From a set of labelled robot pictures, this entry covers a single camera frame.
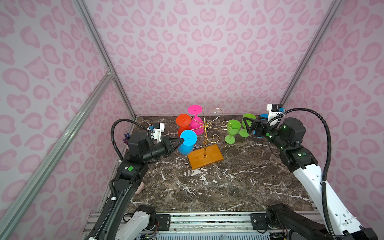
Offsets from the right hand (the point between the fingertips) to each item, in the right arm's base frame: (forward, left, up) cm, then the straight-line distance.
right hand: (252, 116), depth 66 cm
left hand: (-10, +29, -3) cm, 31 cm away
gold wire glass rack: (+1, +20, -7) cm, 21 cm away
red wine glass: (+1, +31, -5) cm, 32 cm away
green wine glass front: (+18, +1, -28) cm, 33 cm away
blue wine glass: (-8, +27, -5) cm, 29 cm away
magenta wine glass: (+9, +25, -16) cm, 31 cm away
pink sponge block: (-21, +56, -35) cm, 69 cm away
